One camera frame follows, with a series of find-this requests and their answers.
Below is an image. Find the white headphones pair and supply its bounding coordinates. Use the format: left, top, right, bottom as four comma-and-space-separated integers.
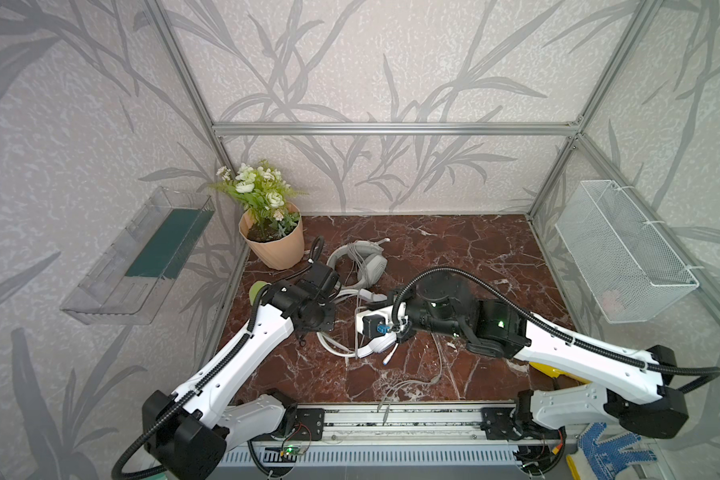
326, 238, 390, 290
317, 288, 398, 365

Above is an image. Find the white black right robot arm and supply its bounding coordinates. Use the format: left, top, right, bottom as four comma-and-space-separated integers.
388, 266, 720, 439

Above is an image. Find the peach flower pot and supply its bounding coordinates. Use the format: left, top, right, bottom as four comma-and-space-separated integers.
239, 202, 305, 270

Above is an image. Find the white wire mesh basket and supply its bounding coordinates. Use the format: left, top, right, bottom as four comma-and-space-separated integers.
555, 180, 699, 324

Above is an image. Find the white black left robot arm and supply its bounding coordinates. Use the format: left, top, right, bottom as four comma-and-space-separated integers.
111, 237, 338, 479

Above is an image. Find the green trowel wooden handle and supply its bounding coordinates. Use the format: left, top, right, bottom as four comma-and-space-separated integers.
248, 280, 269, 305

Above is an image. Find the artificial green white plant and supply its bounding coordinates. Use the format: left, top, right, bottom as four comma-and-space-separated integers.
211, 160, 303, 243

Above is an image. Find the aluminium frame crossbar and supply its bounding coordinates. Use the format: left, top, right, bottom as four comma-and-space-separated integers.
212, 122, 578, 137

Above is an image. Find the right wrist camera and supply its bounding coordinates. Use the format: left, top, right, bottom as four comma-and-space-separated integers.
355, 302, 411, 340

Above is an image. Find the white cable of headphones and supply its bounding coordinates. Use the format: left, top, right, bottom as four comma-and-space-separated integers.
338, 241, 379, 277
353, 311, 451, 424

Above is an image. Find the clear plastic wall shelf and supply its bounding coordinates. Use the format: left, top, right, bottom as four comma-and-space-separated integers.
60, 187, 215, 325

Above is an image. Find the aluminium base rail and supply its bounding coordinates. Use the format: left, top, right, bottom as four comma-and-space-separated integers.
220, 402, 587, 478

